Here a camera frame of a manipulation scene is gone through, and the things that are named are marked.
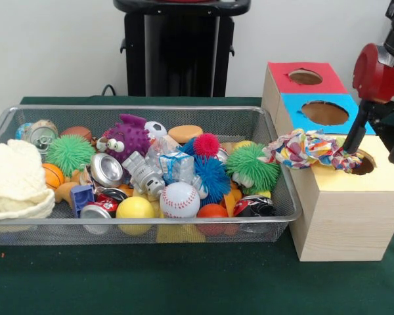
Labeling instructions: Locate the green puffer ball with eyes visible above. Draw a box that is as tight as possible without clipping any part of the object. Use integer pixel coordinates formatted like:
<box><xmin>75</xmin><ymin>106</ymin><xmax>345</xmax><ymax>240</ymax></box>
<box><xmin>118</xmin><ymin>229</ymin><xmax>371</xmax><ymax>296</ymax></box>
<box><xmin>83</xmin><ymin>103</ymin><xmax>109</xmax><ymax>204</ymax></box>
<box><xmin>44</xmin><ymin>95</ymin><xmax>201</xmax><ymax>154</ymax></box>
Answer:
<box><xmin>225</xmin><ymin>142</ymin><xmax>282</xmax><ymax>196</ymax></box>

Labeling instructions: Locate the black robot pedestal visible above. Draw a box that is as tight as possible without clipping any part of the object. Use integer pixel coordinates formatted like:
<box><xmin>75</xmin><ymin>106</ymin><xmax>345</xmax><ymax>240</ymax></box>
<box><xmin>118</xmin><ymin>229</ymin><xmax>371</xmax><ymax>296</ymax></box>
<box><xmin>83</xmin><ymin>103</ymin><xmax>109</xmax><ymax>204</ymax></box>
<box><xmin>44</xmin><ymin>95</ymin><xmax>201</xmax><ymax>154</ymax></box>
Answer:
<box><xmin>113</xmin><ymin>0</ymin><xmax>252</xmax><ymax>98</ymax></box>

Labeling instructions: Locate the small orange ball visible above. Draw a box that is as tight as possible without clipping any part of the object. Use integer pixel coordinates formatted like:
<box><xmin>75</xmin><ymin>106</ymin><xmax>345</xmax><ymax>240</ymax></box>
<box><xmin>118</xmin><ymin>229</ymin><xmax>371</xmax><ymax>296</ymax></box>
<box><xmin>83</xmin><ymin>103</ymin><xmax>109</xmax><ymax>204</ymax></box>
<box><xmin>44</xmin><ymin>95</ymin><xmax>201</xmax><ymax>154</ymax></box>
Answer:
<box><xmin>196</xmin><ymin>203</ymin><xmax>229</xmax><ymax>219</ymax></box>

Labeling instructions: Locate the blue puffer ball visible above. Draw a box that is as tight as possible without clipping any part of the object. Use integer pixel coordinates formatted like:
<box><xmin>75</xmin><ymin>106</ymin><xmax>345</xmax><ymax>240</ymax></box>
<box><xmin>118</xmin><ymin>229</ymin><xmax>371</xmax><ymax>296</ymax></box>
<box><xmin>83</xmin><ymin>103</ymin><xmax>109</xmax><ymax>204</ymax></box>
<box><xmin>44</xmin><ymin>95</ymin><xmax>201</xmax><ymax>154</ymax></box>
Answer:
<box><xmin>180</xmin><ymin>136</ymin><xmax>232</xmax><ymax>204</ymax></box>

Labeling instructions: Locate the colourful patterned cloth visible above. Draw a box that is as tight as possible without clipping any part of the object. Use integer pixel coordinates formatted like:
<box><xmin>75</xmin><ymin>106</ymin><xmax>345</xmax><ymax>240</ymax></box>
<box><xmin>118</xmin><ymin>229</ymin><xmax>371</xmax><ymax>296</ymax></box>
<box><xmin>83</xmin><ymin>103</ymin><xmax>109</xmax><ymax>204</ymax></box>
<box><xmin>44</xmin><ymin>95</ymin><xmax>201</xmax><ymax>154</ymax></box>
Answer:
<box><xmin>261</xmin><ymin>129</ymin><xmax>365</xmax><ymax>174</ymax></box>

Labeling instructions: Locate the crushed silver can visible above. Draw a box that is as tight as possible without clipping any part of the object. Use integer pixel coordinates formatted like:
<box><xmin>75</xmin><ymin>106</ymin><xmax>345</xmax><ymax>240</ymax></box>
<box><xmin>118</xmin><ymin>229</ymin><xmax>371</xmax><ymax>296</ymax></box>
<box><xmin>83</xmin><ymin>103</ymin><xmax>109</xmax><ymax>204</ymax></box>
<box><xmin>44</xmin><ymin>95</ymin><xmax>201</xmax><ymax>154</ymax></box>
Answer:
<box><xmin>90</xmin><ymin>153</ymin><xmax>124</xmax><ymax>188</ymax></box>

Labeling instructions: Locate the wooden box with three holes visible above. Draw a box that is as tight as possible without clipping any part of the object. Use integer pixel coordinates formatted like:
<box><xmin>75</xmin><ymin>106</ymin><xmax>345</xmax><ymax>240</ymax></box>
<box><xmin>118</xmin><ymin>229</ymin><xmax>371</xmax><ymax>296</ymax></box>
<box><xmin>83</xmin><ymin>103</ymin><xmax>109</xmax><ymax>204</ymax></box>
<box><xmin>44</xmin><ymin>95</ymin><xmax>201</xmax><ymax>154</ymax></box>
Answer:
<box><xmin>261</xmin><ymin>61</ymin><xmax>394</xmax><ymax>263</ymax></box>

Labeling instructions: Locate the orange round sponge disc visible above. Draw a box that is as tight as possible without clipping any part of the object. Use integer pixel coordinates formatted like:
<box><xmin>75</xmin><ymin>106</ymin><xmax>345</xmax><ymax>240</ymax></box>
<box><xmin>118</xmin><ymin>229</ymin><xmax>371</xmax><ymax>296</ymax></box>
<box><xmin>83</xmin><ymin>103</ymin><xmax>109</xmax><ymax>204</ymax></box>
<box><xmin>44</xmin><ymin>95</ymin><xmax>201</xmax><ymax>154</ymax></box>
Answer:
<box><xmin>167</xmin><ymin>124</ymin><xmax>204</xmax><ymax>144</ymax></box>

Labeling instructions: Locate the yellow smiley ball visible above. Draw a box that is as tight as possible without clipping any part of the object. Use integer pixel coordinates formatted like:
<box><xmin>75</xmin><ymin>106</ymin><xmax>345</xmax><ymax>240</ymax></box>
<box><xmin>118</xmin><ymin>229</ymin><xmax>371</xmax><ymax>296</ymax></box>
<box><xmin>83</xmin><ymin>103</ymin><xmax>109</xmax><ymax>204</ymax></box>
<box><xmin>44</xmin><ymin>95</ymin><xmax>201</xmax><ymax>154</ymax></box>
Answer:
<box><xmin>116</xmin><ymin>196</ymin><xmax>156</xmax><ymax>219</ymax></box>

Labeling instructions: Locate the purple spiky fish toy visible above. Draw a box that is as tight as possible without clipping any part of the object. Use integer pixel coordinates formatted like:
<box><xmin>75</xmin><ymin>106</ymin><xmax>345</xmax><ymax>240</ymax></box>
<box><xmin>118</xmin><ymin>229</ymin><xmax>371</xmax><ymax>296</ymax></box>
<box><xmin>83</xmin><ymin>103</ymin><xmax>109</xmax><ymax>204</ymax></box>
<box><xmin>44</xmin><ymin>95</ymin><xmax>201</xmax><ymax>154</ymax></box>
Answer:
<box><xmin>97</xmin><ymin>114</ymin><xmax>152</xmax><ymax>161</ymax></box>

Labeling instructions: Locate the white baseball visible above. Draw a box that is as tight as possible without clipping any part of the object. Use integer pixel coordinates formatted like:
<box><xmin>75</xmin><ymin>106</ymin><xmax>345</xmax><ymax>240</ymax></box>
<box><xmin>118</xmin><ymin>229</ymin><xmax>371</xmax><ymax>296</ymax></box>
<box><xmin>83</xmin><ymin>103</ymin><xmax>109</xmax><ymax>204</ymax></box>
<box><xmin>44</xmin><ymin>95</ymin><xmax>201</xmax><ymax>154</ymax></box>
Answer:
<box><xmin>160</xmin><ymin>182</ymin><xmax>201</xmax><ymax>219</ymax></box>

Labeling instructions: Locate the cream knitted cloth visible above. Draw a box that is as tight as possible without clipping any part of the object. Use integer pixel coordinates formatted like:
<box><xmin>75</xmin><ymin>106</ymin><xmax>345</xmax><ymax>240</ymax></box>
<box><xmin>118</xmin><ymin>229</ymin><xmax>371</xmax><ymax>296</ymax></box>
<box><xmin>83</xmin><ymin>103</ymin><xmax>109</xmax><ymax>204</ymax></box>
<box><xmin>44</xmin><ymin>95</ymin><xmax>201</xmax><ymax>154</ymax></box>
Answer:
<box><xmin>0</xmin><ymin>139</ymin><xmax>56</xmax><ymax>221</ymax></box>

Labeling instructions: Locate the shallow metal mesh bin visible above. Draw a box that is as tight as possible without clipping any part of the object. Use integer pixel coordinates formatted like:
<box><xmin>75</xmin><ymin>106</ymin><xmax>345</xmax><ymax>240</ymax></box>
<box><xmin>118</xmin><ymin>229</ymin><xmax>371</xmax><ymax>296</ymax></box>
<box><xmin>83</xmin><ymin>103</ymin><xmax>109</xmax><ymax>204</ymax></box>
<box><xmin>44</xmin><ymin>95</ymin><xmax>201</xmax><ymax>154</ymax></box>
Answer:
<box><xmin>0</xmin><ymin>104</ymin><xmax>303</xmax><ymax>246</ymax></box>

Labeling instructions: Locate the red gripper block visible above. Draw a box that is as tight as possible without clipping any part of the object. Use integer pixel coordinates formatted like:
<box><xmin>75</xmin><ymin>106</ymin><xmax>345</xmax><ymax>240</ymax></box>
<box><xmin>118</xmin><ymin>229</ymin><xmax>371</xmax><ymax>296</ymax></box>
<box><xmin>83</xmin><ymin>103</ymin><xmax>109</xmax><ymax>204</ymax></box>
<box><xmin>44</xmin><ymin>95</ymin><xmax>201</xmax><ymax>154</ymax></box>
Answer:
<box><xmin>343</xmin><ymin>43</ymin><xmax>394</xmax><ymax>165</ymax></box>

